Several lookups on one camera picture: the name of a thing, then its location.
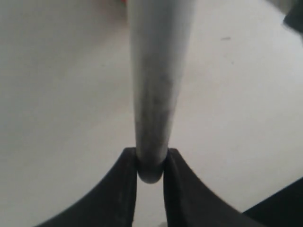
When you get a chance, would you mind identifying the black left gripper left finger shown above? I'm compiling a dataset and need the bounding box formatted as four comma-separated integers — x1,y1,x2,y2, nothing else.
41,148,137,227

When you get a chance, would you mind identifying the wooden drumstick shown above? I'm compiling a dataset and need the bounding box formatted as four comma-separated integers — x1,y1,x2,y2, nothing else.
127,0,195,184

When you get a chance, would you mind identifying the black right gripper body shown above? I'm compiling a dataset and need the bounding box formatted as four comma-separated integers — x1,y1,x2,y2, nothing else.
283,0,303,37

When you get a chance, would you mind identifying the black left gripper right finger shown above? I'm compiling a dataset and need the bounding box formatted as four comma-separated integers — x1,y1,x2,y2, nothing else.
163,148,262,227

